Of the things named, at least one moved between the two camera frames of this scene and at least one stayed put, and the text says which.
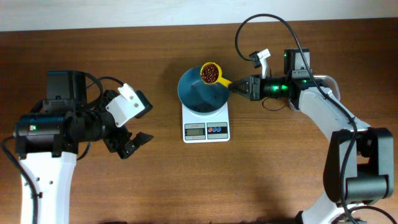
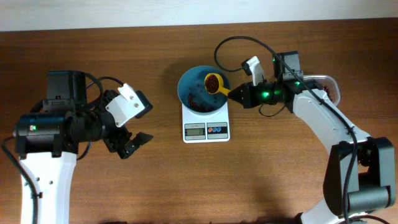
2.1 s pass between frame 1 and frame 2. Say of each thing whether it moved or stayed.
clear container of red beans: stayed
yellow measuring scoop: moved
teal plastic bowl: stayed
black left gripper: stayed
